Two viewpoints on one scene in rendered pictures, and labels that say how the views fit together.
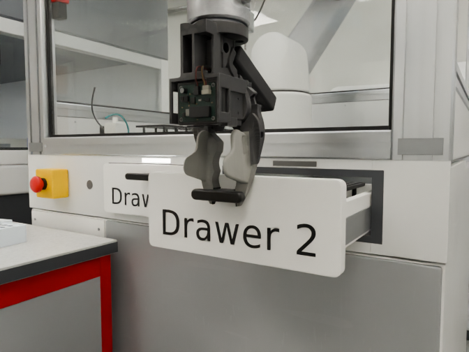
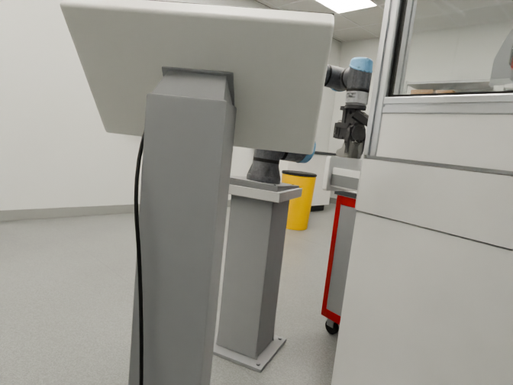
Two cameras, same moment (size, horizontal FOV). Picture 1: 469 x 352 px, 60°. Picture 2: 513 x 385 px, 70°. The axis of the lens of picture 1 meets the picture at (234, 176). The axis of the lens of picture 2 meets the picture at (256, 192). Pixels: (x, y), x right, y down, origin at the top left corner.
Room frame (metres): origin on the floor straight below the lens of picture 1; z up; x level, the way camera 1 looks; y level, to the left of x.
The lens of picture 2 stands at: (0.62, -1.29, 0.95)
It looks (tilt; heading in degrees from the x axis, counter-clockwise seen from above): 8 degrees down; 109
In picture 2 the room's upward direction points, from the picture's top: 6 degrees clockwise
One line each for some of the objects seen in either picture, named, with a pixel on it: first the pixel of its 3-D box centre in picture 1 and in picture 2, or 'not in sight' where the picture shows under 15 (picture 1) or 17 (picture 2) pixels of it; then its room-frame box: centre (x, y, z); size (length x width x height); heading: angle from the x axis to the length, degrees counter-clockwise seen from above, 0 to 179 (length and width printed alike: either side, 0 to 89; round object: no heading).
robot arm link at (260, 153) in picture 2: not in sight; (270, 143); (0.14, 0.26, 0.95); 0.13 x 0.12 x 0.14; 38
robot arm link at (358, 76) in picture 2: not in sight; (359, 76); (0.50, 0.02, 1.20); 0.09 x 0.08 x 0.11; 128
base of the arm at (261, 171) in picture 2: not in sight; (264, 169); (0.13, 0.25, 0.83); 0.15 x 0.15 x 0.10
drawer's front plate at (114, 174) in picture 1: (153, 191); not in sight; (0.85, 0.17, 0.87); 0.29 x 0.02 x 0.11; 58
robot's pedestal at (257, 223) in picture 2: not in sight; (253, 267); (0.13, 0.24, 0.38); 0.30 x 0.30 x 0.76; 84
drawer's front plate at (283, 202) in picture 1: (234, 216); (354, 174); (0.53, 0.00, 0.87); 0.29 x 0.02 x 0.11; 58
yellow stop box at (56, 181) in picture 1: (51, 183); not in sight; (1.01, 0.46, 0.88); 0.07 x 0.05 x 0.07; 58
